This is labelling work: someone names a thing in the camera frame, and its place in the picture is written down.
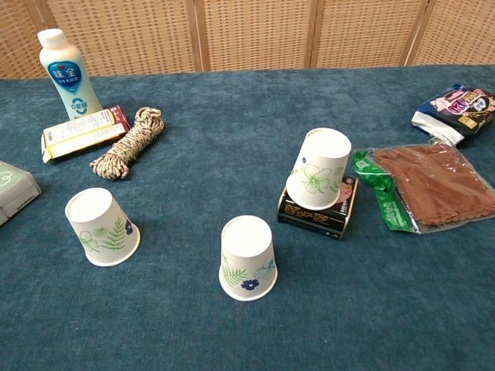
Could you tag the white yogurt drink bottle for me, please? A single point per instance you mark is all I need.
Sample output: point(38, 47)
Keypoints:
point(67, 77)

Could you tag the long pale green tissue pack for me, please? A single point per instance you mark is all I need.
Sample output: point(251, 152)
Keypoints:
point(13, 191)

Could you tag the yellow and maroon snack box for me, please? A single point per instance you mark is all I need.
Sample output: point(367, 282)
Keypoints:
point(81, 133)

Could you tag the woven bamboo folding screen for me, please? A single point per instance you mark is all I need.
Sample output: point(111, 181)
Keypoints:
point(255, 35)

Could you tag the white floral paper cup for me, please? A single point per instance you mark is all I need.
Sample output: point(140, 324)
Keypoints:
point(247, 255)
point(321, 162)
point(96, 220)

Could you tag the blue carpet table cover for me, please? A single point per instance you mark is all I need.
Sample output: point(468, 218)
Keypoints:
point(232, 340)

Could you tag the dark blue sanitary pad pack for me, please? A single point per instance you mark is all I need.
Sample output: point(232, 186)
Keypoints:
point(460, 112)

